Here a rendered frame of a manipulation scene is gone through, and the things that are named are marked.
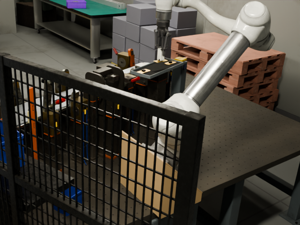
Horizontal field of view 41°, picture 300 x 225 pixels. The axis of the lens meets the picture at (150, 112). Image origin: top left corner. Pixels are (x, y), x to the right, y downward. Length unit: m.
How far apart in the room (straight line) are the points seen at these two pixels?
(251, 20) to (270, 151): 1.01
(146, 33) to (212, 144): 2.87
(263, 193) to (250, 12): 1.93
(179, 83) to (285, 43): 2.29
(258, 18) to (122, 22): 3.91
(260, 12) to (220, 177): 0.90
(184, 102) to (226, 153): 0.80
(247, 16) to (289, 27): 2.82
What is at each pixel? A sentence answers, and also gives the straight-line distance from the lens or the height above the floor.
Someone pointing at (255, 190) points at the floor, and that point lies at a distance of 3.47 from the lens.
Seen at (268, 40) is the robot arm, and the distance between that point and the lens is 2.04.
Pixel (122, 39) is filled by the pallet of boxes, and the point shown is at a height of 0.52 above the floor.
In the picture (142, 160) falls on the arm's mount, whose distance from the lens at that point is 1.86.
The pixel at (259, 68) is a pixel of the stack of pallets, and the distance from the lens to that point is 4.24.
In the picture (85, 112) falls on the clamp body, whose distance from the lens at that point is 2.12.
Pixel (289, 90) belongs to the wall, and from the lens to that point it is 4.75.
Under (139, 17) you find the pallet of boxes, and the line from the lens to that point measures 5.25.
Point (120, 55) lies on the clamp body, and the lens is 2.98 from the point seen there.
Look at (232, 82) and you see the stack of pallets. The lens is 4.08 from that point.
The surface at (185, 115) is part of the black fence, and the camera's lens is 0.82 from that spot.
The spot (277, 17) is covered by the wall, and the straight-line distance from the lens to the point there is 4.75.
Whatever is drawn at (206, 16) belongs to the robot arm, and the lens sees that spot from 2.21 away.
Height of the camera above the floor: 1.88
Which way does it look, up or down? 24 degrees down
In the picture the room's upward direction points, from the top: 4 degrees clockwise
